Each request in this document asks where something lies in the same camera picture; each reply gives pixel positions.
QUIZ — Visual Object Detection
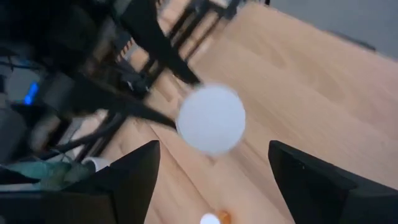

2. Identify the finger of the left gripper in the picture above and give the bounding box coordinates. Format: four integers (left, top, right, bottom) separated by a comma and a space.
74, 79, 177, 129
121, 0, 200, 85

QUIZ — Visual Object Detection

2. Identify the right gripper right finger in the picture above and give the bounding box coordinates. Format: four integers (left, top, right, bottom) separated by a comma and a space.
269, 140, 358, 224

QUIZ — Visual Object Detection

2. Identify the orange pill vial white cap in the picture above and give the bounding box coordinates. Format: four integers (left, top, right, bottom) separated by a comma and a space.
199, 210, 233, 224
175, 83, 247, 156

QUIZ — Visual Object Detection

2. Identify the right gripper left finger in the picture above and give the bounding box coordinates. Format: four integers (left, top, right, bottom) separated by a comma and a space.
93, 140, 161, 224

